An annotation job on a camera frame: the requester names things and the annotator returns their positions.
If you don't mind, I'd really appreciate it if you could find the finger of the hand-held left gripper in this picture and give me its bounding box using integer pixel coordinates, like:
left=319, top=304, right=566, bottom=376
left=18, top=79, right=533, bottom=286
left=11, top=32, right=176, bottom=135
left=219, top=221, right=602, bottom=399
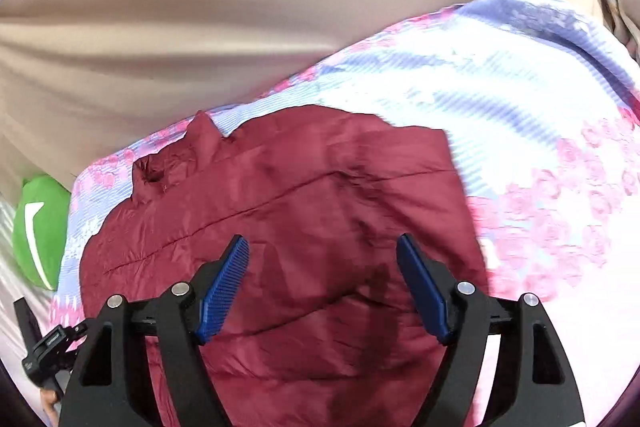
left=14, top=297, right=41, bottom=350

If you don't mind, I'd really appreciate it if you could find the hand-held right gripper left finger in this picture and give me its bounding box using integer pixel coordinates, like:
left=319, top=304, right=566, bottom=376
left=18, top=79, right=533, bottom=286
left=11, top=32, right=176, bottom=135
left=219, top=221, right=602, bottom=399
left=59, top=235, right=250, bottom=427

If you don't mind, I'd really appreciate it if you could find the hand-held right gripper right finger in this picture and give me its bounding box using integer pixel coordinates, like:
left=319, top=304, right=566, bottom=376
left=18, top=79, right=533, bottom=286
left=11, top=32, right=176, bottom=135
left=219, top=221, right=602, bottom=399
left=396, top=234, right=587, bottom=427

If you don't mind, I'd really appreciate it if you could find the maroon padded jacket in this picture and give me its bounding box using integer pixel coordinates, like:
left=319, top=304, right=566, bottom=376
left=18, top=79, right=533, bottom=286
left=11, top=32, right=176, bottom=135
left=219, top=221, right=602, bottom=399
left=79, top=110, right=492, bottom=427

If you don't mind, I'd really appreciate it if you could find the person's left hand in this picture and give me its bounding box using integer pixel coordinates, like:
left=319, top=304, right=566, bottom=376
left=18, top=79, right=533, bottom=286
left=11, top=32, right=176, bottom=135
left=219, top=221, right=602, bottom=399
left=40, top=388, right=63, bottom=427

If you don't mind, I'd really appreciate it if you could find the green pillow with white mark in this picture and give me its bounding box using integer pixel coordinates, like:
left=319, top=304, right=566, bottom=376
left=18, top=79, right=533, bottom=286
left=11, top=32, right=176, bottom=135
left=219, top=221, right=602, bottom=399
left=13, top=174, right=72, bottom=292

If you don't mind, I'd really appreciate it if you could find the pink blue floral blanket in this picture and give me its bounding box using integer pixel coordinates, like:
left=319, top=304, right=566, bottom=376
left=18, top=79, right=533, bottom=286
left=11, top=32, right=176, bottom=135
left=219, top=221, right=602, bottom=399
left=56, top=0, right=640, bottom=427

